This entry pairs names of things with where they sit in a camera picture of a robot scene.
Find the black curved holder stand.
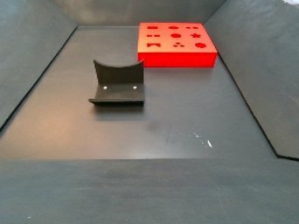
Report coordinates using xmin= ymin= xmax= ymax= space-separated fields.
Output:
xmin=87 ymin=60 xmax=145 ymax=105

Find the red shape sorter block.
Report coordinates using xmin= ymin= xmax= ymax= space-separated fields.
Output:
xmin=137 ymin=23 xmax=217 ymax=67

